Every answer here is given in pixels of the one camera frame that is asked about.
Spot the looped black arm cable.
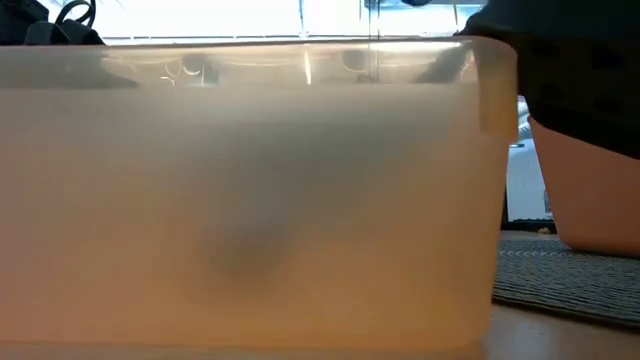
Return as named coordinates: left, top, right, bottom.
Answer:
left=54, top=0, right=97, bottom=29

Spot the black aluminium table frame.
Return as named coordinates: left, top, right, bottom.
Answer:
left=501, top=218, right=557, bottom=235

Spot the orange translucent plastic bin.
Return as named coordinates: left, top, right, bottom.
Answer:
left=0, top=35, right=520, bottom=354

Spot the round grey woven mat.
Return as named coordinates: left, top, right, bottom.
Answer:
left=492, top=230, right=640, bottom=331

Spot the orange opaque plastic bin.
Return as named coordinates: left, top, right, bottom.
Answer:
left=528, top=115, right=640, bottom=260

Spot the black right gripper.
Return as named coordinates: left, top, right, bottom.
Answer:
left=459, top=0, right=640, bottom=161

